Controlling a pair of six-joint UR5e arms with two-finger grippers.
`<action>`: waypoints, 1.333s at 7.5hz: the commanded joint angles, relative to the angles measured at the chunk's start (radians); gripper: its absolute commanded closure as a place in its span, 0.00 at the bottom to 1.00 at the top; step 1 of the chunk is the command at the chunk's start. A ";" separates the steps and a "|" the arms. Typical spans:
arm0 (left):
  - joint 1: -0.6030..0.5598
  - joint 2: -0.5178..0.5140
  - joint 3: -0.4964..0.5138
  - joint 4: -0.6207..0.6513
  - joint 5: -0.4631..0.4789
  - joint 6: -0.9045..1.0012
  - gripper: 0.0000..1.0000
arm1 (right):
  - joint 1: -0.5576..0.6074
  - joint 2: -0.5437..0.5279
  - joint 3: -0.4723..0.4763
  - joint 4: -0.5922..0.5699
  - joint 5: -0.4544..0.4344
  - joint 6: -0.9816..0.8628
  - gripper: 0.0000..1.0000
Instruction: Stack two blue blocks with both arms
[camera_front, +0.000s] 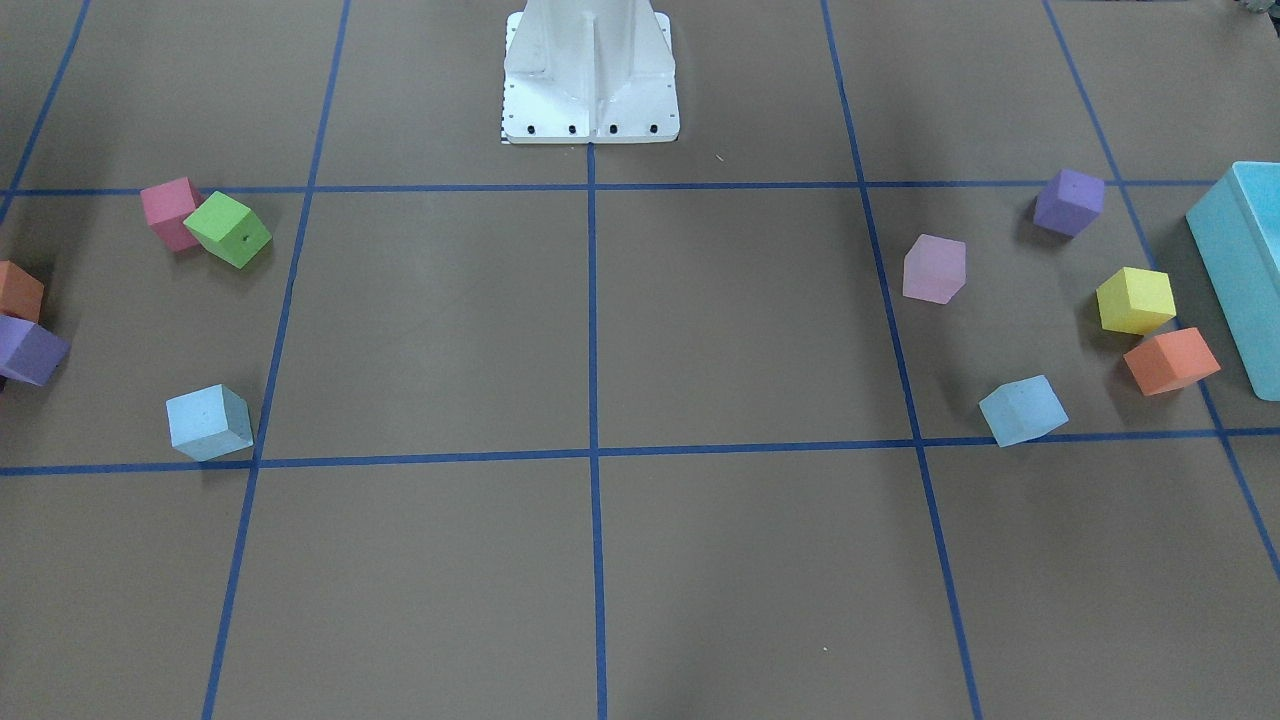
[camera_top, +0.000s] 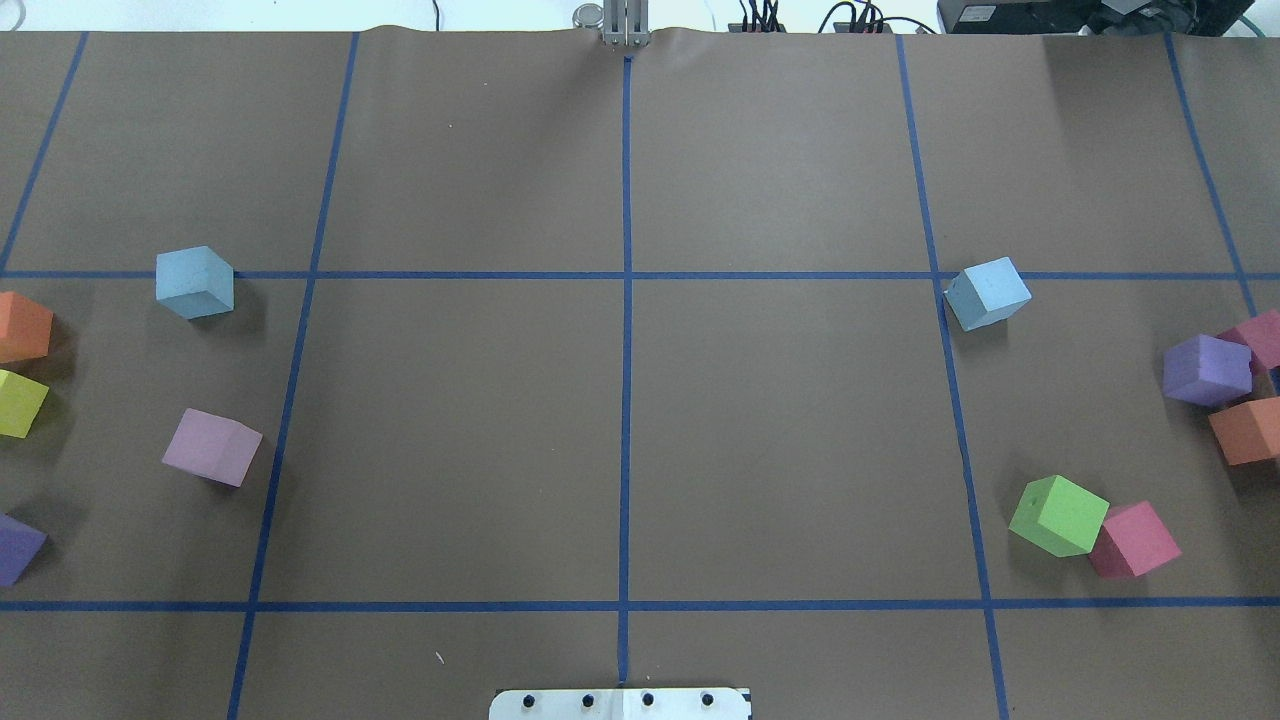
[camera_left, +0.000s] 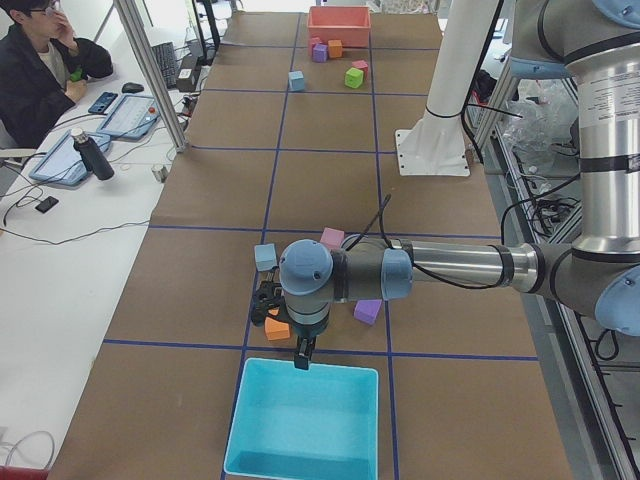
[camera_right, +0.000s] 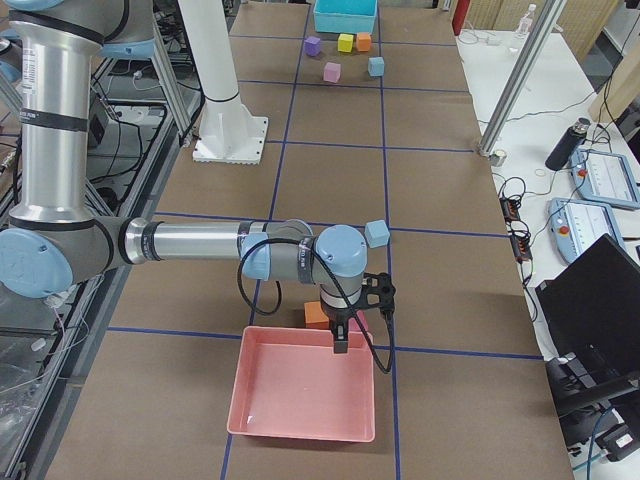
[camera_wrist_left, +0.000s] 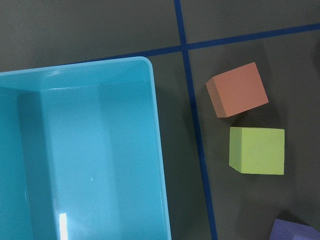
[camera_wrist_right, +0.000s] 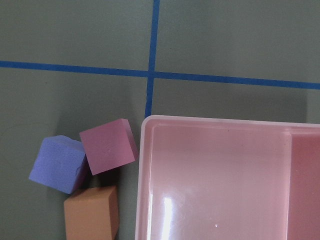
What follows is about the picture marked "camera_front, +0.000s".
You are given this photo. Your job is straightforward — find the light blue foam block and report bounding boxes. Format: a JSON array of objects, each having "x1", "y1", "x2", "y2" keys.
[
  {"x1": 165, "y1": 384, "x2": 253, "y2": 462},
  {"x1": 979, "y1": 375, "x2": 1069, "y2": 447}
]

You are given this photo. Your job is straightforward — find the light pink foam block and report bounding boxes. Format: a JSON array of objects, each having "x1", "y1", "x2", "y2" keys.
[{"x1": 902, "y1": 234, "x2": 968, "y2": 305}]

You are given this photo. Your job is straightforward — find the green foam block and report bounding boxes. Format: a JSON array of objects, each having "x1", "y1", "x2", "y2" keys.
[{"x1": 183, "y1": 191, "x2": 273, "y2": 269}]

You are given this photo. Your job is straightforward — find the purple foam block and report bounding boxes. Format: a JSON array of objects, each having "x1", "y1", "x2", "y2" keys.
[
  {"x1": 1032, "y1": 168, "x2": 1106, "y2": 237},
  {"x1": 1, "y1": 315, "x2": 70, "y2": 386}
]

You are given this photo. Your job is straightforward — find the yellow foam block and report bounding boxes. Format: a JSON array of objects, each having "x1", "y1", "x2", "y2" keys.
[{"x1": 1094, "y1": 266, "x2": 1178, "y2": 336}]

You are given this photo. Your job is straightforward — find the orange foam block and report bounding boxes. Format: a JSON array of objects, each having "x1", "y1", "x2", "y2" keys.
[
  {"x1": 1123, "y1": 327, "x2": 1221, "y2": 396},
  {"x1": 0, "y1": 260, "x2": 45, "y2": 323}
]

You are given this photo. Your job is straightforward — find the cyan plastic bin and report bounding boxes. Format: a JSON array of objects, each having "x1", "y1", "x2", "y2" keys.
[{"x1": 1187, "y1": 161, "x2": 1279, "y2": 402}]

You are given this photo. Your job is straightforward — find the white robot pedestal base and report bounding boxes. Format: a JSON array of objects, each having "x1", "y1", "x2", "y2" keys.
[{"x1": 500, "y1": 1, "x2": 681, "y2": 145}]

